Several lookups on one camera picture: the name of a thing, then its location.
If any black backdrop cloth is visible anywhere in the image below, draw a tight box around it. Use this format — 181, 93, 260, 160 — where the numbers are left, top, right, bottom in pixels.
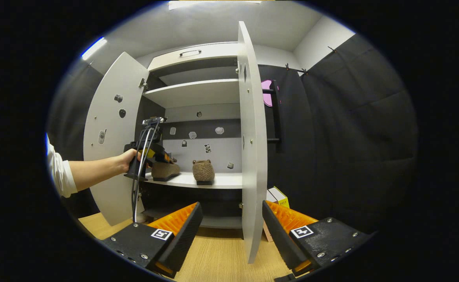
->
258, 33, 418, 235

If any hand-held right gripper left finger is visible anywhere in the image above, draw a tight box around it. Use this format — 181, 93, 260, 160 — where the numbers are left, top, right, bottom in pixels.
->
101, 202, 204, 279

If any white cabinet drawer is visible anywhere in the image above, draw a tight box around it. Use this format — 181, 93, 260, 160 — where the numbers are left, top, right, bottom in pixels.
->
147, 42, 239, 72

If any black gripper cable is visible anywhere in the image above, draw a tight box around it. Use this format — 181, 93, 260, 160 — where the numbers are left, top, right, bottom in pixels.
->
130, 119, 163, 220

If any large ceiling light panel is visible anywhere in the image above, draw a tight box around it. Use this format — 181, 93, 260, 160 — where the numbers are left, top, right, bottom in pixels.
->
169, 0, 261, 10

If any brown shoe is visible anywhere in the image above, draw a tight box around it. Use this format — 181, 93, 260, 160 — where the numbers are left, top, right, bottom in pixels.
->
192, 159, 215, 186
151, 158, 181, 182

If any white shoe cabinet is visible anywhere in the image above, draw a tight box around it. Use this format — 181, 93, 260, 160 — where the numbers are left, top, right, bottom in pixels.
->
137, 41, 246, 230

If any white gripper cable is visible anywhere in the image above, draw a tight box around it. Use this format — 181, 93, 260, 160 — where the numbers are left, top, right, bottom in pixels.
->
133, 121, 154, 223

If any white cabinet door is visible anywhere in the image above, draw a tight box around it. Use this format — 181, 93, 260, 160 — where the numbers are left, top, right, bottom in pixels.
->
237, 21, 268, 264
83, 52, 150, 226

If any small ceiling light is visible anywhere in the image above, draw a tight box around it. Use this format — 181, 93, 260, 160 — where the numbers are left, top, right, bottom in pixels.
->
81, 36, 108, 60

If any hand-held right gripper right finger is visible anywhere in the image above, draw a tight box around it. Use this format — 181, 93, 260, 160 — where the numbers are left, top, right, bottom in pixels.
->
262, 201, 371, 277

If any yellow cardboard box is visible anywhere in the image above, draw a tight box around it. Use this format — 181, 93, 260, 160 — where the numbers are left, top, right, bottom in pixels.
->
262, 186, 290, 242

